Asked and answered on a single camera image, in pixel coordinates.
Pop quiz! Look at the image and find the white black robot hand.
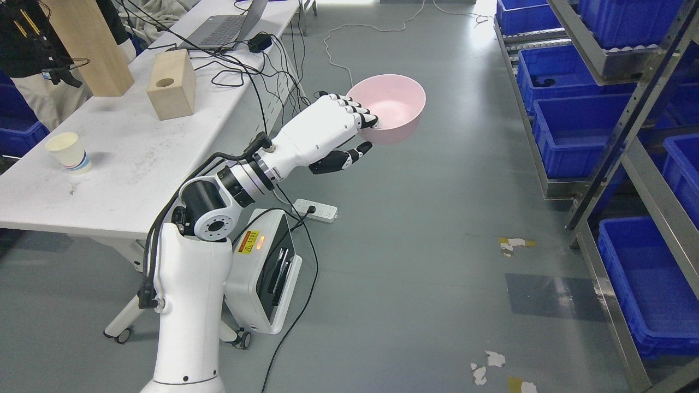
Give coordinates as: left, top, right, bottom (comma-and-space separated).
259, 93, 378, 181

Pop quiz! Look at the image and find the pink bowl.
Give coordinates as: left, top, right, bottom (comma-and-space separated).
347, 74, 426, 145

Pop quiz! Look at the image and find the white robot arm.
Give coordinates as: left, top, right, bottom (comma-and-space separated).
138, 132, 273, 392

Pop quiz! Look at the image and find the white power strip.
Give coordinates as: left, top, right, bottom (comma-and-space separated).
293, 199, 339, 222

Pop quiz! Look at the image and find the black power adapter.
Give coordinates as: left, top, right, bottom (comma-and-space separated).
247, 32, 273, 53

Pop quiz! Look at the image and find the white control box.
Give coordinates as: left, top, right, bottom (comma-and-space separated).
224, 209, 303, 334

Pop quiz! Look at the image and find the grey laptop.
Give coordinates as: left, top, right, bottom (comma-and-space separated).
178, 1, 268, 52

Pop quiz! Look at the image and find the wooden block with hole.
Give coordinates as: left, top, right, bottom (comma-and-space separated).
146, 49, 196, 121

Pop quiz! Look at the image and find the paper cup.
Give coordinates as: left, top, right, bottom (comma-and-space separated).
45, 132, 92, 176

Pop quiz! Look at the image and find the tall wooden block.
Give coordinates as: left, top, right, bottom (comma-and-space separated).
44, 1, 133, 97

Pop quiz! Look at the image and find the person in black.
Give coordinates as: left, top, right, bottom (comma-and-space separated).
0, 0, 137, 132

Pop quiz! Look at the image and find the steel rack with bins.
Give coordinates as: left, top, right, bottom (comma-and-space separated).
494, 1, 698, 392

